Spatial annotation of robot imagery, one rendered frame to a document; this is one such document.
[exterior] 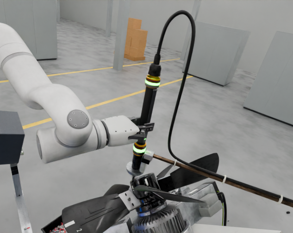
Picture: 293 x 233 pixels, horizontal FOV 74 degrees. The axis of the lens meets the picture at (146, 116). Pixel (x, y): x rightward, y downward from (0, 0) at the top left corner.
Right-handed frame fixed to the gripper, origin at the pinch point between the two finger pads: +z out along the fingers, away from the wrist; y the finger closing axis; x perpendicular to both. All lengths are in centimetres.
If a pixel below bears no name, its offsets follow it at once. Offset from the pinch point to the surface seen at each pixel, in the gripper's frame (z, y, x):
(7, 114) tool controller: -34, -78, -32
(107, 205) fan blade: -9.3, -1.5, -37.0
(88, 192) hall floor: 29, -103, -156
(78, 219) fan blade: -20.9, -1.4, -37.2
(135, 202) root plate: 1.9, 2.4, -37.7
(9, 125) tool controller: -35, -65, -32
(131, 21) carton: 446, -702, -10
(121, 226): -3.7, 2.4, -49.5
